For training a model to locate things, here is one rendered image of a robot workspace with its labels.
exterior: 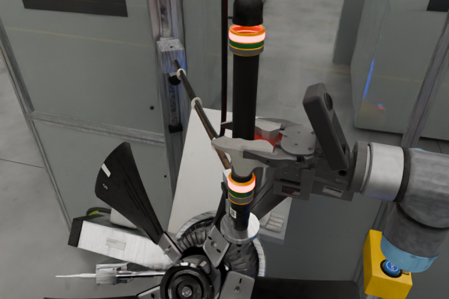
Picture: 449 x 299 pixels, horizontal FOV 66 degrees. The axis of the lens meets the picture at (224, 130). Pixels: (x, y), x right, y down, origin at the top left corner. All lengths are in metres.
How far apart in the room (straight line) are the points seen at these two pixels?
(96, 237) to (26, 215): 1.88
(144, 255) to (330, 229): 0.94
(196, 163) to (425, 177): 0.69
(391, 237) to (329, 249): 1.20
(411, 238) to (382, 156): 0.13
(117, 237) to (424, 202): 0.76
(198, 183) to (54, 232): 1.79
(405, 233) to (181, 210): 0.67
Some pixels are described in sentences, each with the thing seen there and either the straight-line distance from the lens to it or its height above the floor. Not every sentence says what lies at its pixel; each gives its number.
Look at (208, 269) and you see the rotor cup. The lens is 0.77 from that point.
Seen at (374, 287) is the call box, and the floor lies 1.02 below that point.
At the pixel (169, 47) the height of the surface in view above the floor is 1.52.
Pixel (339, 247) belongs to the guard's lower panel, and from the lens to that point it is 1.75.
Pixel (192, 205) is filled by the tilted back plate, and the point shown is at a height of 1.14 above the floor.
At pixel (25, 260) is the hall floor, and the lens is 2.62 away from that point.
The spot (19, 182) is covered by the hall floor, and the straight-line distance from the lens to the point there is 3.22.
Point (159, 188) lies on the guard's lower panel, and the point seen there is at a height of 0.68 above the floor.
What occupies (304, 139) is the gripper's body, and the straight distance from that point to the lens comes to 0.49.
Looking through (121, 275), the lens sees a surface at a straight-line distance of 0.98.
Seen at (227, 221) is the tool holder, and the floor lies 1.41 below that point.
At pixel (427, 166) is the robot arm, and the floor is 1.61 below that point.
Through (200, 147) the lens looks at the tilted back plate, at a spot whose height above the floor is 1.27.
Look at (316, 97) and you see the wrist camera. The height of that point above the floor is 1.69.
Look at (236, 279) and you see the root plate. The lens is 0.83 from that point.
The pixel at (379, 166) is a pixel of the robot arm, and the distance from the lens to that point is 0.48.
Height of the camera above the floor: 1.89
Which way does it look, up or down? 34 degrees down
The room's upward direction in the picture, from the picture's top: straight up
